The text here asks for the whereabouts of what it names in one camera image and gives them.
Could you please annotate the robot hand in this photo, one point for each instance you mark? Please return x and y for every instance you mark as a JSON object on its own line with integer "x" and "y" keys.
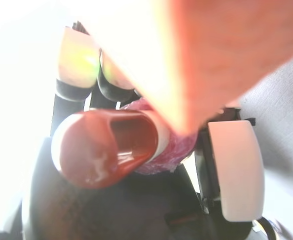
{"x": 136, "y": 212}

